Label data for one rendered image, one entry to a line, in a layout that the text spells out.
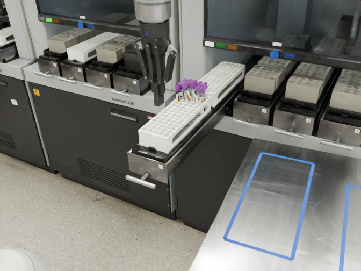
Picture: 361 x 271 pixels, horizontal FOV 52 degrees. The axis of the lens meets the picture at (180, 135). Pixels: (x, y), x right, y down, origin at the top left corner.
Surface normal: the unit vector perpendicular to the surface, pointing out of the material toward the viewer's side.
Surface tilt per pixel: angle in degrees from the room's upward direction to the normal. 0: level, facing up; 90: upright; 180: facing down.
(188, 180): 90
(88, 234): 0
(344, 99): 90
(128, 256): 0
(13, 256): 7
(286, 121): 90
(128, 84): 90
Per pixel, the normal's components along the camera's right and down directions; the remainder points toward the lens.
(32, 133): -0.49, 0.47
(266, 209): -0.03, -0.84
